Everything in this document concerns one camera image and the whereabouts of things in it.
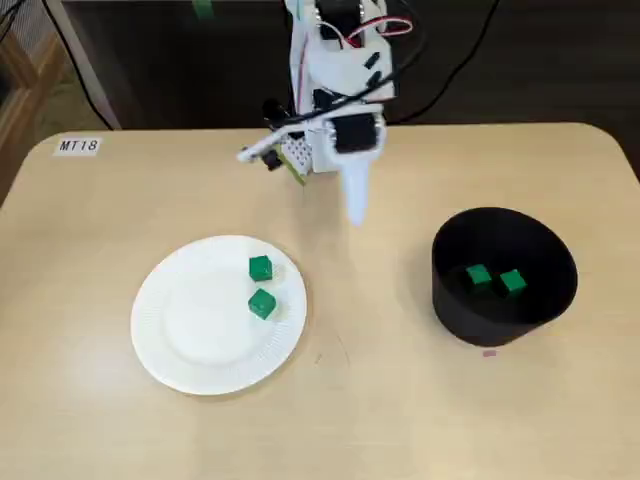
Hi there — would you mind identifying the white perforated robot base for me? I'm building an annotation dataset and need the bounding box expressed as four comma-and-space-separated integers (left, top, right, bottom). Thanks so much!
282, 135, 316, 177

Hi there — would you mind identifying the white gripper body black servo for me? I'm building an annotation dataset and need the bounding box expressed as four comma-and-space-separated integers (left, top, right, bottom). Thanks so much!
305, 110, 388, 175

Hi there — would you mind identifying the light wooden furniture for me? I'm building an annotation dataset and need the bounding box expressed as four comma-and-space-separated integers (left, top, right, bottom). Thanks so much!
0, 27, 67, 201

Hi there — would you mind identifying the white paper plate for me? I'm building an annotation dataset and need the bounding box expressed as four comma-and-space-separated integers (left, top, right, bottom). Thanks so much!
130, 234, 308, 397

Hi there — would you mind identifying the yellow-green base board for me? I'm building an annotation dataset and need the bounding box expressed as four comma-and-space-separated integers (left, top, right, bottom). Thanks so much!
277, 149, 307, 188

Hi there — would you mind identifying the thin black cable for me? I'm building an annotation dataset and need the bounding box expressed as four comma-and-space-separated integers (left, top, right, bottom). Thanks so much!
43, 0, 117, 129

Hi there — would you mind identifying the red white servo wire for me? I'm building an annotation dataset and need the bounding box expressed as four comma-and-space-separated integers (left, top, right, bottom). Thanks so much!
343, 16, 415, 52

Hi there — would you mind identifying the black round pot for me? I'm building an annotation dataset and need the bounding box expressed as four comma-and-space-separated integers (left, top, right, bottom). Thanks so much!
430, 206, 580, 347

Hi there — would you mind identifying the white MT18 label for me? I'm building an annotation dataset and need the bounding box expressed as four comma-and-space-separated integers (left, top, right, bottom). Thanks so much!
52, 137, 101, 157

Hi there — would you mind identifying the green wooden cube block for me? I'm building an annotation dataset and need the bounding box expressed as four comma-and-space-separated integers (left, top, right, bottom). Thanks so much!
464, 263, 493, 294
247, 288, 278, 321
247, 254, 274, 283
498, 269, 528, 297

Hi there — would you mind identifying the black power cable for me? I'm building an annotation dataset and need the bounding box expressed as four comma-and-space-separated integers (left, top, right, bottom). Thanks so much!
384, 0, 502, 125

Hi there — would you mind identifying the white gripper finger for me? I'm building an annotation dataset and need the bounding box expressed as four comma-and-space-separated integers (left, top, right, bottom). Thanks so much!
338, 158, 375, 229
236, 127, 302, 166

